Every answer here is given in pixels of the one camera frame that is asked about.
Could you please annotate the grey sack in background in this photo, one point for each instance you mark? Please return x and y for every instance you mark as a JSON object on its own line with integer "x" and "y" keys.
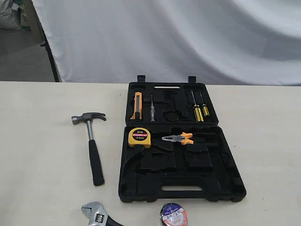
{"x": 9, "y": 15}

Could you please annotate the orange utility knife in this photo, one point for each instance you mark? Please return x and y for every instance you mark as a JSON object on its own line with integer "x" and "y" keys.
{"x": 137, "y": 114}

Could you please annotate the white backdrop cloth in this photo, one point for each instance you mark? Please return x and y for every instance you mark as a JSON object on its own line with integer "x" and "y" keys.
{"x": 245, "y": 42}

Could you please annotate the chrome adjustable wrench black handle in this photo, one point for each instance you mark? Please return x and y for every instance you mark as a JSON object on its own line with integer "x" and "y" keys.
{"x": 97, "y": 215}

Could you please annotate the yellow tape measure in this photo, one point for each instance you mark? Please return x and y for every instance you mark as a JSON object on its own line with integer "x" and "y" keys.
{"x": 139, "y": 136}

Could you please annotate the black PVC electrical tape roll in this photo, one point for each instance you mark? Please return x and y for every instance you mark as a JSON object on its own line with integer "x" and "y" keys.
{"x": 173, "y": 214}

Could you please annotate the black plastic tool case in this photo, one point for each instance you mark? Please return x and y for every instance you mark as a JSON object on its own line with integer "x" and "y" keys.
{"x": 169, "y": 170}

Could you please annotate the clear voltage tester screwdriver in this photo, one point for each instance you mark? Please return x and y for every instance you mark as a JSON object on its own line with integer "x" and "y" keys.
{"x": 152, "y": 110}

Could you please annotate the orange handled pliers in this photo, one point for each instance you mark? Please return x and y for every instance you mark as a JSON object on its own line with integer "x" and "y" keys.
{"x": 183, "y": 138}

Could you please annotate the claw hammer black grip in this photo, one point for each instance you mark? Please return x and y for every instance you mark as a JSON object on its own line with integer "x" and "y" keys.
{"x": 95, "y": 162}

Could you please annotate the small yellow black screwdriver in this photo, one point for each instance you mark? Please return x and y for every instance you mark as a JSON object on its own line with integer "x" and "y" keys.
{"x": 204, "y": 106}

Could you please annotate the large yellow black screwdriver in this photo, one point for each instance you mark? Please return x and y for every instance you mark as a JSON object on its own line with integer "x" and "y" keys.
{"x": 197, "y": 109}

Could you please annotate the black backdrop stand pole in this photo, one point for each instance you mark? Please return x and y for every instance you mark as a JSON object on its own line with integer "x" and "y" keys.
{"x": 50, "y": 58}

